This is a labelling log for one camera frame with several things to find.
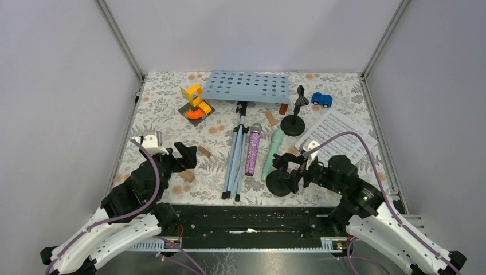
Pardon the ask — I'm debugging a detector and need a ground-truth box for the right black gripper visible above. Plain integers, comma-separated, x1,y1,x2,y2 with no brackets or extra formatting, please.
277,154,344,195

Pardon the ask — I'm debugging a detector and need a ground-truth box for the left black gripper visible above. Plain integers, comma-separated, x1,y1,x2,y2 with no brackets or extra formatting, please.
141,142,197,202

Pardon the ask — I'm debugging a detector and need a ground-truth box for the black microphone stand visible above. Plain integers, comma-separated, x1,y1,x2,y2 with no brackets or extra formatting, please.
280,85,309,137
266,163,301,197

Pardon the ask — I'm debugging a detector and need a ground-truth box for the green toy microphone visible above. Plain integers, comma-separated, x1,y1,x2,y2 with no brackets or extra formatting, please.
261,129,284,181

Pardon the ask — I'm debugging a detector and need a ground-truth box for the black microphone stand front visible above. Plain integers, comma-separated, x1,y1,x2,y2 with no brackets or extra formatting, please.
280,85,309,137

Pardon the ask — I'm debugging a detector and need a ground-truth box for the sheet music page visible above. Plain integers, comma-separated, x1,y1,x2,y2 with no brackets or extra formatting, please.
294,109,378,166

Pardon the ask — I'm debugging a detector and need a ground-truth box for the light blue music stand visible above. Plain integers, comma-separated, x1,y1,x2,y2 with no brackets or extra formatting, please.
202,71,290,202

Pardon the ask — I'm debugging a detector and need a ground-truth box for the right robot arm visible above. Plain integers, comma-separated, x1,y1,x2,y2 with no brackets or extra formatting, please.
266,148,467,274

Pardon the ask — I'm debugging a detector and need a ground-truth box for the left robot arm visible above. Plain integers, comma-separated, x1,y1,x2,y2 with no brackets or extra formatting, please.
41,135,197,274

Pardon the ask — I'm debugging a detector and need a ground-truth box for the light wooden block near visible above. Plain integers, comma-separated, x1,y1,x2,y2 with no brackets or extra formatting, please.
179,170,195,183

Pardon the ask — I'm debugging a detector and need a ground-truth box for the light wooden block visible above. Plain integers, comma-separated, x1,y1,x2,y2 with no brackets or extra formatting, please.
179,170,195,183
265,111,277,127
198,146,211,158

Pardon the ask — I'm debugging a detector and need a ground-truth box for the light wooden block centre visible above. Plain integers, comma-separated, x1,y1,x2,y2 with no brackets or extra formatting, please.
198,146,211,158

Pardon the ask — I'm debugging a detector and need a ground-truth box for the floral tablecloth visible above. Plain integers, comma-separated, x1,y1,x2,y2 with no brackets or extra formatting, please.
131,72,396,207

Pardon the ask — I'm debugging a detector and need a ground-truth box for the toy brick assembly grey base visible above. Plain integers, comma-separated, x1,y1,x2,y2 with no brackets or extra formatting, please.
178,84,215,127

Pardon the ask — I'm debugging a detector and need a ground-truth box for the light wooden block right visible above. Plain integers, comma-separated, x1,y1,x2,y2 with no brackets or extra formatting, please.
265,111,277,127

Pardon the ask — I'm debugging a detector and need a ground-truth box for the dark red wooden block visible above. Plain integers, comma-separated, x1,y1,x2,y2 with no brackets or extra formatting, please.
279,104,289,115

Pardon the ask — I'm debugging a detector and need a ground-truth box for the blue toy car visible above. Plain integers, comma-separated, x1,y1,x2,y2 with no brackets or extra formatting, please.
311,92,333,108

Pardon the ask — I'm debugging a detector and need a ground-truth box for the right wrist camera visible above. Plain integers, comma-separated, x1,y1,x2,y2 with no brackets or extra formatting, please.
301,139,319,169

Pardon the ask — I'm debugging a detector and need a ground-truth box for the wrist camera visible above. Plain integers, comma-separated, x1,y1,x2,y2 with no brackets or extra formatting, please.
301,139,319,169
131,131,169,155

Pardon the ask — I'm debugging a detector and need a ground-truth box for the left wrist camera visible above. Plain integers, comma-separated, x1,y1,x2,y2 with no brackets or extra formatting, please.
131,131,169,155

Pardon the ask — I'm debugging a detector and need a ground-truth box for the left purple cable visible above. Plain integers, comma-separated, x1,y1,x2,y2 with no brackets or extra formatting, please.
45,138,207,275

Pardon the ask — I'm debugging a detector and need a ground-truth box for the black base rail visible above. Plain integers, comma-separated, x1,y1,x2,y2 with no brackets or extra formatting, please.
142,204,367,250

